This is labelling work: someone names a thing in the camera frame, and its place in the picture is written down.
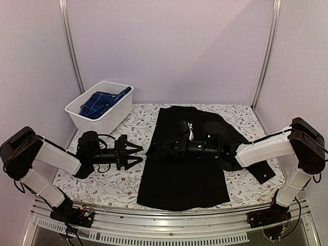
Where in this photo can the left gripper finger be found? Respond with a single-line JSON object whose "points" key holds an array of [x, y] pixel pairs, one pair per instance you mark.
{"points": [[131, 161], [132, 148]]}

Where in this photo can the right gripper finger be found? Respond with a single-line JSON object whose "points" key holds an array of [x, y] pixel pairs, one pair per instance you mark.
{"points": [[165, 153], [167, 144]]}

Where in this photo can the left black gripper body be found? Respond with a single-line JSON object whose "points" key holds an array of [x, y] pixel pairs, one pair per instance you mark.
{"points": [[113, 156]]}

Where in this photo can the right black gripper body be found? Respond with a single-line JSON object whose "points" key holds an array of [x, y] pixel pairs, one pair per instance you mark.
{"points": [[193, 151]]}

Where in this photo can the black long sleeve shirt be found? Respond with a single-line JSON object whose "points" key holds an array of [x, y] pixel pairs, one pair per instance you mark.
{"points": [[176, 184]]}

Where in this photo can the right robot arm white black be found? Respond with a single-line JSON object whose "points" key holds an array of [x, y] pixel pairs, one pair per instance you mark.
{"points": [[299, 139]]}

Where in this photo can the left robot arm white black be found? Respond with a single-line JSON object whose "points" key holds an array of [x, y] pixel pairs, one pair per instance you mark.
{"points": [[25, 148]]}

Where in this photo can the floral patterned tablecloth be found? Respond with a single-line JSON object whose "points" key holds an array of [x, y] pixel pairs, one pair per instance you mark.
{"points": [[120, 188]]}

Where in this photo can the white plastic bin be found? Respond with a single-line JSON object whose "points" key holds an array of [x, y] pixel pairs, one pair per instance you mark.
{"points": [[111, 119]]}

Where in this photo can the blue plaid shirt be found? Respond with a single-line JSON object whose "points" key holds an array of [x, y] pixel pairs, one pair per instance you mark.
{"points": [[100, 102]]}

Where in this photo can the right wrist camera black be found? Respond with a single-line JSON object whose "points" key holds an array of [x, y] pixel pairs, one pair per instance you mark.
{"points": [[211, 133]]}

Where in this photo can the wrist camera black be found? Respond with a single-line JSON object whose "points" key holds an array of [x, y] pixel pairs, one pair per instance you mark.
{"points": [[211, 133], [88, 145]]}

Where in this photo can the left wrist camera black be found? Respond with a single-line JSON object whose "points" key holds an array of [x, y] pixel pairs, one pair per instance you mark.
{"points": [[88, 145]]}

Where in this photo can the aluminium front rail frame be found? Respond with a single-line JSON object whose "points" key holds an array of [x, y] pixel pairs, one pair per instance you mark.
{"points": [[122, 226]]}

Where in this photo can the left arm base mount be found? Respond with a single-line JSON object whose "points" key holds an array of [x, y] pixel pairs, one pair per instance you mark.
{"points": [[82, 216]]}

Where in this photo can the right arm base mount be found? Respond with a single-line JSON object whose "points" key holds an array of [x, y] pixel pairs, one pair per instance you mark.
{"points": [[274, 214]]}

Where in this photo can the left aluminium corner post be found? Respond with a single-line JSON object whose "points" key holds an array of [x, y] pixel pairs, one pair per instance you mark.
{"points": [[63, 8]]}

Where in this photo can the aluminium corner post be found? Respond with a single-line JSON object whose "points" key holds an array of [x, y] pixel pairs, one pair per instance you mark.
{"points": [[63, 8], [268, 53]]}

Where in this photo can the right aluminium corner post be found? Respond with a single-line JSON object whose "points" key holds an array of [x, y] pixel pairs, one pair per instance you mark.
{"points": [[268, 53]]}

